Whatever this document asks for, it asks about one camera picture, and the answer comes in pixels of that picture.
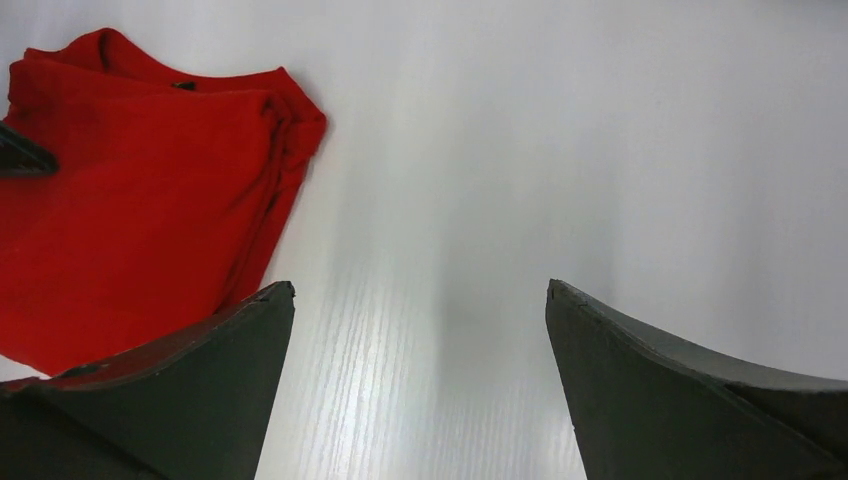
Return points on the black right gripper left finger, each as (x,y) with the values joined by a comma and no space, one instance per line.
(193,404)

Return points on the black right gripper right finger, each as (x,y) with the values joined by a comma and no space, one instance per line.
(647,404)

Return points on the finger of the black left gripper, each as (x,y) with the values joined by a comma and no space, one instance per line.
(21,157)

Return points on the red t shirt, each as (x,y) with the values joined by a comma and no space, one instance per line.
(171,195)

